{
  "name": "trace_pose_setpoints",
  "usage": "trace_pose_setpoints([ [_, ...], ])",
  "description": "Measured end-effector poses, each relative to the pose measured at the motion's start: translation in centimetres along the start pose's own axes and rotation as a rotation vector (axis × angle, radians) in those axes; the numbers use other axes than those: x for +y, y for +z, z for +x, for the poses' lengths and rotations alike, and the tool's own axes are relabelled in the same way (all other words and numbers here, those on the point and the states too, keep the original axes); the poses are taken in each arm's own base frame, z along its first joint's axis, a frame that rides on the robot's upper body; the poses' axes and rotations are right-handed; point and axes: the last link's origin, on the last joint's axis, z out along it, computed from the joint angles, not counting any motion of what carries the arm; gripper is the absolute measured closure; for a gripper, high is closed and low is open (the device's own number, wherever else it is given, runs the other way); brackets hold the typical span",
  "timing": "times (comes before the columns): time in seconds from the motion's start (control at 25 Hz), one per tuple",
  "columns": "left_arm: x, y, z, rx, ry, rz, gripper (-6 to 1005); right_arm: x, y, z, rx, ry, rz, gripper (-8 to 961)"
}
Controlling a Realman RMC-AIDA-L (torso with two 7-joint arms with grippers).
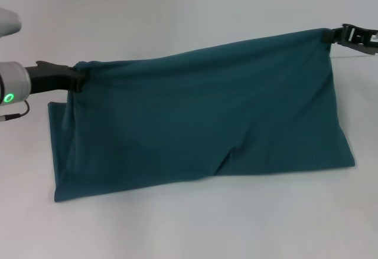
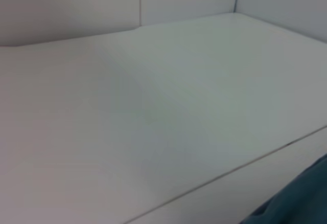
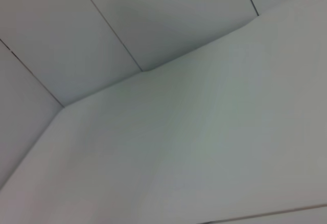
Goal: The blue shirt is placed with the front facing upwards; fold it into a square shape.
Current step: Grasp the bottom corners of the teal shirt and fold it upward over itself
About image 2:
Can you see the teal t-shirt with white print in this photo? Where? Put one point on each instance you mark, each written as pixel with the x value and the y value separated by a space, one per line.
pixel 296 198

